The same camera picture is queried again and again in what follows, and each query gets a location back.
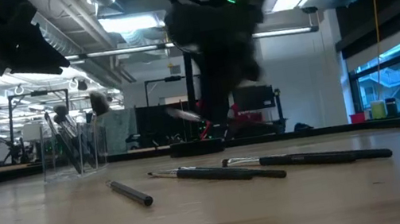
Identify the short thick kabuki brush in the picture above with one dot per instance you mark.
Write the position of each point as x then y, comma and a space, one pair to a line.
59, 119

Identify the large brown powder brush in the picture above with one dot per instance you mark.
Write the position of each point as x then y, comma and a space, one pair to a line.
99, 103

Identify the black tumbler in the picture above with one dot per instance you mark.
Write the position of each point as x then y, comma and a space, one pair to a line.
392, 107

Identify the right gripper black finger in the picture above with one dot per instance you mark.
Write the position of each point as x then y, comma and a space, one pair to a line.
219, 81

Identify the red cup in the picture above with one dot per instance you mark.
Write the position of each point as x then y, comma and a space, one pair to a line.
357, 118

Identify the black gantry frame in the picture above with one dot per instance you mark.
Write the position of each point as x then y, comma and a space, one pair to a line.
155, 81

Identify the clear acrylic brush organiser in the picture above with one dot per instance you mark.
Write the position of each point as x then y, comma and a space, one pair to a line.
52, 167

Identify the green container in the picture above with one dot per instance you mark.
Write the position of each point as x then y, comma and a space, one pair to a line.
378, 110

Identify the tall black stand frame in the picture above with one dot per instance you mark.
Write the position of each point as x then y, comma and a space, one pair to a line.
12, 129

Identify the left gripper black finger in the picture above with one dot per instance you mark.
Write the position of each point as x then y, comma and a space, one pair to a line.
30, 54

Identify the background black robot arms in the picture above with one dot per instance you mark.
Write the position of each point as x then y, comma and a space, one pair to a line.
9, 152

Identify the white lampshade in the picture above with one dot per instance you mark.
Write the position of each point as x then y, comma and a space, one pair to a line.
30, 132

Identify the medium dark-bristle makeup brush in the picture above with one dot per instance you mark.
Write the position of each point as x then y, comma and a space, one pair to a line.
60, 110

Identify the black monitor on cart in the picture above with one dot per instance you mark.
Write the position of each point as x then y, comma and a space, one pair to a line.
258, 96

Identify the ceiling tube light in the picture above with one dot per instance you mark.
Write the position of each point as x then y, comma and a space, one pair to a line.
284, 32
114, 52

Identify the small black dome object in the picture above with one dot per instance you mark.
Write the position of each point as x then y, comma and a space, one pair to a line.
303, 127

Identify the slim black makeup brush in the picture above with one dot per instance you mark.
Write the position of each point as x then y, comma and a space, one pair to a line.
62, 146
132, 195

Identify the grey tarp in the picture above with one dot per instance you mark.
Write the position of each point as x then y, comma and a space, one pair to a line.
122, 128

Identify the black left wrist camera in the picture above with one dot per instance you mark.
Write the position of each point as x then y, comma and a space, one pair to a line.
18, 18

